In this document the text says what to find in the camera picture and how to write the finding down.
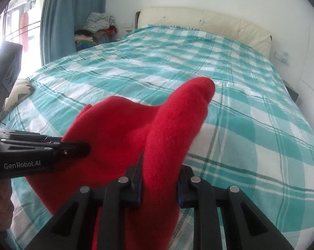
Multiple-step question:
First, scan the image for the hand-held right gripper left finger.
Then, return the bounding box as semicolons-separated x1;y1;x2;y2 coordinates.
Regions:
25;151;144;250

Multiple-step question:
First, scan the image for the pile of clothes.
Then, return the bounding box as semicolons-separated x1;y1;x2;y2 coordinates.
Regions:
74;12;118;51

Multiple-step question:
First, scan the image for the red hanging garment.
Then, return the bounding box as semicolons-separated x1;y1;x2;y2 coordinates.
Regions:
19;12;29;51

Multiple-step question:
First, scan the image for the white wall socket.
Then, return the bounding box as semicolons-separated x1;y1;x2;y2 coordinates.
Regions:
274;51;291;64

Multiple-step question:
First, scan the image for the teal checked bed sheet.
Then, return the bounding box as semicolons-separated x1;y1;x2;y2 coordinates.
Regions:
6;24;314;250

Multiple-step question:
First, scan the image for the beige patterned pillow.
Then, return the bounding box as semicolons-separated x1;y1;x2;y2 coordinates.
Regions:
3;79;35;112

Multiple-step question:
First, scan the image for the blue curtain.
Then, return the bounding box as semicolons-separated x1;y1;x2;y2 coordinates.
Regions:
41;0;108;65

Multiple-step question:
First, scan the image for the cream padded headboard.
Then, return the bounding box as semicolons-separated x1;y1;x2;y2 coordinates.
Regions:
135;6;272;58

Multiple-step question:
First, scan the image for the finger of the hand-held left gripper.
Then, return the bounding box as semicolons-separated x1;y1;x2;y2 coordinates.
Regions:
0;128;64;144
46;141;91;159

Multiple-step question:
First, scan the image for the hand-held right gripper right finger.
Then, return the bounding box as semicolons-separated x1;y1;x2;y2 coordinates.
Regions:
176;165;295;250

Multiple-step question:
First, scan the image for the red sweater with white rabbit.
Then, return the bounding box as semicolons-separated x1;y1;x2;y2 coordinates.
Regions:
25;77;216;250

